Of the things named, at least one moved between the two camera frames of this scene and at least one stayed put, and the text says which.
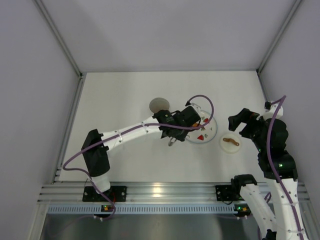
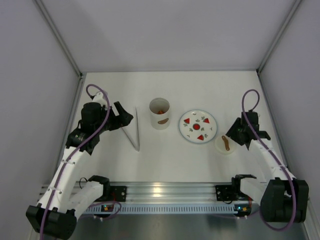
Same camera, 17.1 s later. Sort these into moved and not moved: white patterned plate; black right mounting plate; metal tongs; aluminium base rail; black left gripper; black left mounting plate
Moved: black left gripper; metal tongs
Not moved: aluminium base rail; white patterned plate; black right mounting plate; black left mounting plate
